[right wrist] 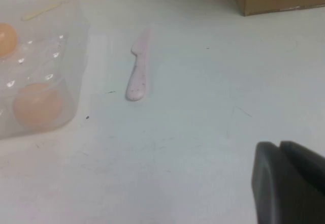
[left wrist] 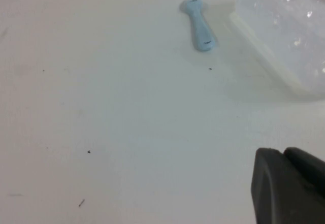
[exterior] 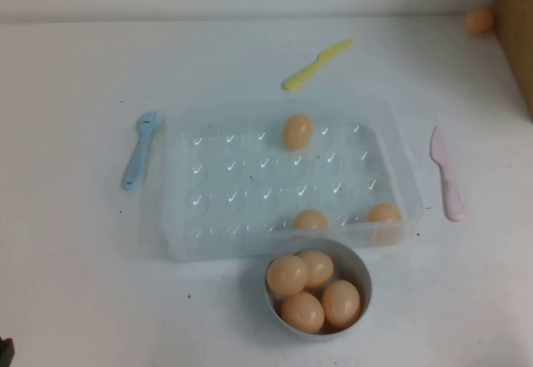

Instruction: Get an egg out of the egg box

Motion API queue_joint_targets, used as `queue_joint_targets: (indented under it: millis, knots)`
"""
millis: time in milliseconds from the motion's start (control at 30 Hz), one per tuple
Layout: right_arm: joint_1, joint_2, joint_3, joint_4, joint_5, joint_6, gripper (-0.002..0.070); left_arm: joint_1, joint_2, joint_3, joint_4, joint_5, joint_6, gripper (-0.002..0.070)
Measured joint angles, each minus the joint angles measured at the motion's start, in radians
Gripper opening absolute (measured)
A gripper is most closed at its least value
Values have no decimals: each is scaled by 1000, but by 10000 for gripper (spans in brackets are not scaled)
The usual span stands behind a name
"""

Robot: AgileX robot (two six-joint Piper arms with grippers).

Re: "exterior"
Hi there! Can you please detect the brown cardboard box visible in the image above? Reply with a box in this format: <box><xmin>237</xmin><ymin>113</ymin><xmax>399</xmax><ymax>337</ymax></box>
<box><xmin>491</xmin><ymin>0</ymin><xmax>533</xmax><ymax>121</ymax></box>

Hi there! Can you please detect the tan egg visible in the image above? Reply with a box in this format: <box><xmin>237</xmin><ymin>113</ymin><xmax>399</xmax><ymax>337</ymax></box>
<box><xmin>366</xmin><ymin>202</ymin><xmax>403</xmax><ymax>225</ymax></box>
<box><xmin>292</xmin><ymin>208</ymin><xmax>329</xmax><ymax>231</ymax></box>
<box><xmin>321</xmin><ymin>280</ymin><xmax>361</xmax><ymax>329</ymax></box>
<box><xmin>295</xmin><ymin>249</ymin><xmax>335</xmax><ymax>289</ymax></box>
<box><xmin>265</xmin><ymin>254</ymin><xmax>310</xmax><ymax>296</ymax></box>
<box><xmin>464</xmin><ymin>7</ymin><xmax>496</xmax><ymax>36</ymax></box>
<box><xmin>281</xmin><ymin>113</ymin><xmax>314</xmax><ymax>151</ymax></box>
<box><xmin>279</xmin><ymin>290</ymin><xmax>326</xmax><ymax>335</ymax></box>

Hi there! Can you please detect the blue plastic fork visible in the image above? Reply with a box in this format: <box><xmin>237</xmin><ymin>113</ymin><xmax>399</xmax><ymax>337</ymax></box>
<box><xmin>121</xmin><ymin>110</ymin><xmax>164</xmax><ymax>192</ymax></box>

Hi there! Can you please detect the yellow plastic knife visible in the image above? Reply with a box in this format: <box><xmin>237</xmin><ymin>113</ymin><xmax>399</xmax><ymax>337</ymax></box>
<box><xmin>281</xmin><ymin>37</ymin><xmax>355</xmax><ymax>92</ymax></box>

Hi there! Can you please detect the clear plastic egg box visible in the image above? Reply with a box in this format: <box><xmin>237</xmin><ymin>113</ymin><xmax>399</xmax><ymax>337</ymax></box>
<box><xmin>156</xmin><ymin>94</ymin><xmax>425</xmax><ymax>263</ymax></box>

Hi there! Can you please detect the grey blue round bowl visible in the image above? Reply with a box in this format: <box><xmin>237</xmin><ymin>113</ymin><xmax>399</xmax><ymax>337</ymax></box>
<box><xmin>265</xmin><ymin>237</ymin><xmax>372</xmax><ymax>336</ymax></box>

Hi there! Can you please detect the pink plastic knife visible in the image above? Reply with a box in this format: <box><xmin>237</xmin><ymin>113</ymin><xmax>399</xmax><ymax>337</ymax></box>
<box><xmin>430</xmin><ymin>124</ymin><xmax>468</xmax><ymax>223</ymax></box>

